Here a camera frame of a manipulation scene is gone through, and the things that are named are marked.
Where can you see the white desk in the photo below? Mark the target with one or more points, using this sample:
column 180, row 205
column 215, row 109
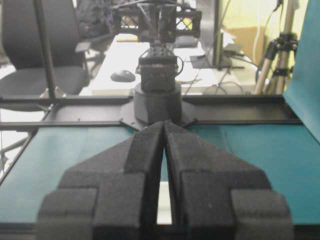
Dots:
column 158, row 68

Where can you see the camera tripod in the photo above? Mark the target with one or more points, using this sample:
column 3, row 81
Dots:
column 275, row 70

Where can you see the black vertical frame post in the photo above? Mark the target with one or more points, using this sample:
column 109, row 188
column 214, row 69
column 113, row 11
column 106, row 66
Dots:
column 45, row 50

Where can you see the black office chair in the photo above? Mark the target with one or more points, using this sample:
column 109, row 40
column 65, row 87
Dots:
column 30, row 36

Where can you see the white plastic tray case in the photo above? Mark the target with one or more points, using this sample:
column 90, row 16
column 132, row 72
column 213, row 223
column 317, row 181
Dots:
column 164, row 216

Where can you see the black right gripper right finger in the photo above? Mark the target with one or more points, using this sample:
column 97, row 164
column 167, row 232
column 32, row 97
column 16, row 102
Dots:
column 218, row 196

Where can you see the black computer mouse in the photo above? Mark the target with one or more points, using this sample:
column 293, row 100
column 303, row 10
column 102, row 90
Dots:
column 123, row 76

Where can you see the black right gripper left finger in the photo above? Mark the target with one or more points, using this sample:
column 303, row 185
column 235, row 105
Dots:
column 110, row 196

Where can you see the black aluminium frame rail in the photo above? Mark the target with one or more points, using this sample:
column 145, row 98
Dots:
column 105, row 111

